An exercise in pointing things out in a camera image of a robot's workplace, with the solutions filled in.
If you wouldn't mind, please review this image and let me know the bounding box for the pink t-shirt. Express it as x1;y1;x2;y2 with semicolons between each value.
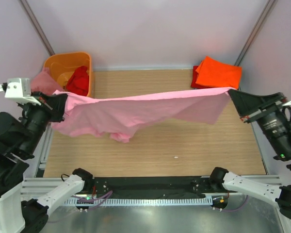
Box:
51;87;230;143

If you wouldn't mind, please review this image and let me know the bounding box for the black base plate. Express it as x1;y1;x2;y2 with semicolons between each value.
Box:
65;176;238;200

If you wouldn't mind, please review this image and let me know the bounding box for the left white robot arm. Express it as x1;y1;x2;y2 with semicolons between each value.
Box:
0;92;93;233

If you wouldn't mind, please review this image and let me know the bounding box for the folded orange t-shirt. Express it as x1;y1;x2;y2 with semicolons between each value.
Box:
191;56;242;89

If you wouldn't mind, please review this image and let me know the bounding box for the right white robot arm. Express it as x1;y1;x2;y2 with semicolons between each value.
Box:
209;89;291;220

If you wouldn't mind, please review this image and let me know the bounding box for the dusty pink shirt on basket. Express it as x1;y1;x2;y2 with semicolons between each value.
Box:
31;68;64;95

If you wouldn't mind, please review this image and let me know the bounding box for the folded red t-shirt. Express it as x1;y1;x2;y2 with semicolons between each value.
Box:
190;65;209;90

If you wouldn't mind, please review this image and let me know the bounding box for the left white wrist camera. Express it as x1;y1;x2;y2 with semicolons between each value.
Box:
0;78;42;105

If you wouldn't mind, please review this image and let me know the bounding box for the red shirt in basket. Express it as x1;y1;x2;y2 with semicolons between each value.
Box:
66;66;89;96

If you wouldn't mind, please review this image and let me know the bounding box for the orange plastic basket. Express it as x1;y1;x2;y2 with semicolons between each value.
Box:
43;51;95;97

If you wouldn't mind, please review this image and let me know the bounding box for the white slotted cable duct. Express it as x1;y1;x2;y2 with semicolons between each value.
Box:
63;196;213;207

